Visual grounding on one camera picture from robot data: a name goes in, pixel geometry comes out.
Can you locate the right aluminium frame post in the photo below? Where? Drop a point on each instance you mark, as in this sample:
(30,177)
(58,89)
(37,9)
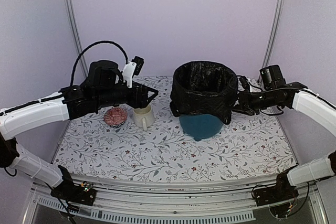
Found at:
(273,32)

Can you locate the aluminium frame post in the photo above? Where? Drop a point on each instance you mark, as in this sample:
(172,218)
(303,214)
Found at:
(73,25)
(273,32)

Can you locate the teal plastic trash bin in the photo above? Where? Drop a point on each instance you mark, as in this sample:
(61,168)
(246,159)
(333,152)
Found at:
(201,126)

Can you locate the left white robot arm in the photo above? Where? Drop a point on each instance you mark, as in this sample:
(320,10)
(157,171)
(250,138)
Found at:
(104,86)

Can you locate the black plastic trash bag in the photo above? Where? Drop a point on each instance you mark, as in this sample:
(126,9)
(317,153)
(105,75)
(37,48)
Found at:
(204,87)

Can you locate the cream ceramic mug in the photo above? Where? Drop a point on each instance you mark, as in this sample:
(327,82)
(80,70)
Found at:
(144,117)

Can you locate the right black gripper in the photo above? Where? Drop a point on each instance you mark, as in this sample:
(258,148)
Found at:
(245,102)

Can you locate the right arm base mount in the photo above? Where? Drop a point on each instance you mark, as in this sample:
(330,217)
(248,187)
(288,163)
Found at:
(281,191)

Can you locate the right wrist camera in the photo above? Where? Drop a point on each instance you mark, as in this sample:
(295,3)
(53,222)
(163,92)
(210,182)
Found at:
(247,86)

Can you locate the left aluminium frame post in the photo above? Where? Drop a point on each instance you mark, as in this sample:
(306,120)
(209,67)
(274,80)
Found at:
(73,25)

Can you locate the red patterned small bowl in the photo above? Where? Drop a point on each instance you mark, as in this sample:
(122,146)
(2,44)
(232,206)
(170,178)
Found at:
(115,117)

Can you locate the front aluminium rail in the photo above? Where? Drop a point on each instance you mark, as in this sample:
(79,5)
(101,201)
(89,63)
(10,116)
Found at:
(226,201)

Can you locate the floral patterned table mat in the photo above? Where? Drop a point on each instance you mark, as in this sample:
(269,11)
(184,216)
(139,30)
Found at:
(249,146)

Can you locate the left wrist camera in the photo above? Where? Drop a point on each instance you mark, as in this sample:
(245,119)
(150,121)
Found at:
(132,69)

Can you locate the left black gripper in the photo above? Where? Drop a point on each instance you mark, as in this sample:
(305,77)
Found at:
(143,90)

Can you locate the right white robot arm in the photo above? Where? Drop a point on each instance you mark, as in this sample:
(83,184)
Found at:
(277,92)

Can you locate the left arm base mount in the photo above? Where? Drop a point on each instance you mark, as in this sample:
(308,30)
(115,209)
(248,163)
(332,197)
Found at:
(83,194)

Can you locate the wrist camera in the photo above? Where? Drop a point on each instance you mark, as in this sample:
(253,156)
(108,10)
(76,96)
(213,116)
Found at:
(132,69)
(247,86)

